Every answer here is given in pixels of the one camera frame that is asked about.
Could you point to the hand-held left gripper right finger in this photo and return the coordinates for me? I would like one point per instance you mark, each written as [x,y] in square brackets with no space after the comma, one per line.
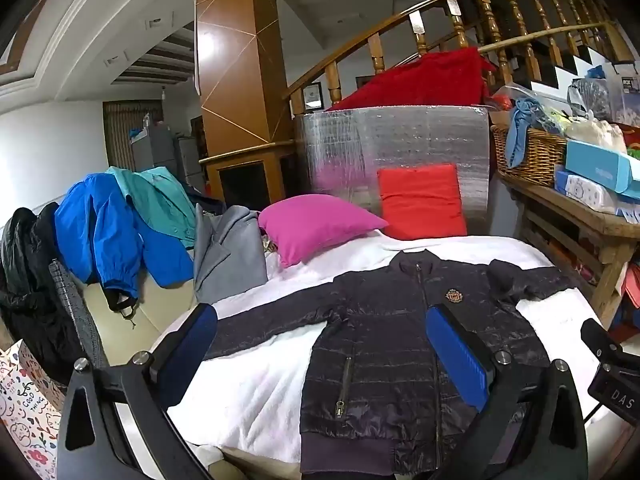
[455,360]

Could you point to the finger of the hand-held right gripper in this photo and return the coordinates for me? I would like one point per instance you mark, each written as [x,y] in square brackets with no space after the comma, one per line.
[600,337]

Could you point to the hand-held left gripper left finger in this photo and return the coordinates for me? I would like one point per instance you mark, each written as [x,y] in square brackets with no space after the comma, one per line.
[192,342]

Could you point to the black puffer jacket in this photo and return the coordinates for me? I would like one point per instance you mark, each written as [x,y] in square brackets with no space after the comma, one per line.
[380,310]

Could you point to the beige sofa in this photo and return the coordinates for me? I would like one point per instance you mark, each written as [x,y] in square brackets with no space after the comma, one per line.
[150,312]

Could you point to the white blanket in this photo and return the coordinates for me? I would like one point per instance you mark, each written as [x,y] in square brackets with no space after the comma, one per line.
[260,385]

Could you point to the grey coat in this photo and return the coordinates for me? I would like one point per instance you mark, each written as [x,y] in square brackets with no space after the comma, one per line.
[230,255]

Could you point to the wooden table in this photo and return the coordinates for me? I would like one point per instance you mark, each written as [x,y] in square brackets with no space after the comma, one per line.
[580,230]

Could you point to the grey checked garment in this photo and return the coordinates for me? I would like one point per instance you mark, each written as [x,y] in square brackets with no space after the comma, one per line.
[75,305]

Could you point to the blue jacket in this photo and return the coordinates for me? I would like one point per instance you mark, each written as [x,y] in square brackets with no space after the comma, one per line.
[100,230]

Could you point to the white printed box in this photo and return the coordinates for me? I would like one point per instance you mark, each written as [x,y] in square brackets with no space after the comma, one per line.
[585,192]

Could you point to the teal jacket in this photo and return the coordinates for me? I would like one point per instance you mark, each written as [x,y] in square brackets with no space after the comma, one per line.
[160,200]

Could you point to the red pillow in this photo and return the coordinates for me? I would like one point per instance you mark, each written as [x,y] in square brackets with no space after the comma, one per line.
[422,200]

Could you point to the pink pillow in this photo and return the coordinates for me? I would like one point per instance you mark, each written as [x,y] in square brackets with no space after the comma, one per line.
[315,225]

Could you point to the blue cardboard box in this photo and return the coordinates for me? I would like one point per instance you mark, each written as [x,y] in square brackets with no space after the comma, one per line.
[600,162]

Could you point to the black shiny jacket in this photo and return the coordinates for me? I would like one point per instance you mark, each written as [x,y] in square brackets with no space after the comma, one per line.
[25,280]

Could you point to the patterned gift bag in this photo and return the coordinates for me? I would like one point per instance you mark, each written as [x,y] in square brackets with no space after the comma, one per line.
[25,410]

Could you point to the wicker basket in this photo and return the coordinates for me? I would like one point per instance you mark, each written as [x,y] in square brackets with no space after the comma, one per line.
[537,155]

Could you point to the grey refrigerator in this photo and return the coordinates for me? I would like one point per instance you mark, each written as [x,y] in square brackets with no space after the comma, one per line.
[152,152]

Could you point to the white plastic bag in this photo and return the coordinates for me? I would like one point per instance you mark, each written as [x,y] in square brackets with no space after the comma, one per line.
[597,132]

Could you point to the brown curtain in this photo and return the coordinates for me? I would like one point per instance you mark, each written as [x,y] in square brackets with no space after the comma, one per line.
[117,135]

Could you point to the blue cloth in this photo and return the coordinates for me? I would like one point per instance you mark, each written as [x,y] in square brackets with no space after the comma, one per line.
[520,130]

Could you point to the silver foil board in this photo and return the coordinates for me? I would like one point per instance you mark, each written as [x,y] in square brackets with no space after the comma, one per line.
[400,140]

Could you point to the grey plastic bag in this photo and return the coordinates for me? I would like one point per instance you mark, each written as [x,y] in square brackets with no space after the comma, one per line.
[590,97]

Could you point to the framed picture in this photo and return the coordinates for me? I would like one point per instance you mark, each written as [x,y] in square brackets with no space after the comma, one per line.
[312,97]

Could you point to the red fluffy blanket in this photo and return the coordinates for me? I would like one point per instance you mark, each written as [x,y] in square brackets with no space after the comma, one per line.
[420,82]

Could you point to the wooden column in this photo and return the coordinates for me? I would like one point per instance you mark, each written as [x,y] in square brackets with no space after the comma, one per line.
[240,60]

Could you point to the wooden stair railing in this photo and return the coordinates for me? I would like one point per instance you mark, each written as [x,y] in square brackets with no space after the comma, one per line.
[492,25]

